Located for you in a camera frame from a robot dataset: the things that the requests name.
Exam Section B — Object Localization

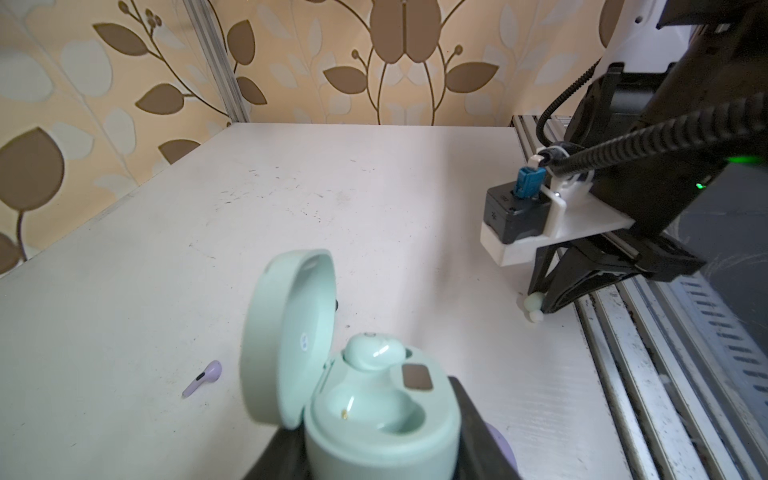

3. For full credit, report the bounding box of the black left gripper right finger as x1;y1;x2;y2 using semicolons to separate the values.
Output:
449;376;521;480

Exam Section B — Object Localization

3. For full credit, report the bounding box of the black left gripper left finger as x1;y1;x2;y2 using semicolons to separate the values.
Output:
243;427;309;480

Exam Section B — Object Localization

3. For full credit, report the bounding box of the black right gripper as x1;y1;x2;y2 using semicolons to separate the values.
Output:
528;59;767;314

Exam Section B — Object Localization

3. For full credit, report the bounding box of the purple round earbud case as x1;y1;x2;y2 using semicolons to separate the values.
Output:
486;422;518;472

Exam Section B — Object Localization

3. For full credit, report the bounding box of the mint green earbud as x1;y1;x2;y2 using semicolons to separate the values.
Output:
519;292;545;324
343;333;407;372

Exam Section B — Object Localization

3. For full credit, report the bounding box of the mint green charging case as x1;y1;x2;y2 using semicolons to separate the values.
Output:
239;249;461;479

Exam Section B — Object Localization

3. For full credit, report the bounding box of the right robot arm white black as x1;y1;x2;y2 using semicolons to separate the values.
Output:
529;1;767;313

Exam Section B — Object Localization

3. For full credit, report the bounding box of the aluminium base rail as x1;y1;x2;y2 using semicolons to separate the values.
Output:
509;113;768;480

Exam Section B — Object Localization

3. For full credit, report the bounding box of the aluminium frame post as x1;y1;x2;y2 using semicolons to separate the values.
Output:
183;0;250;123

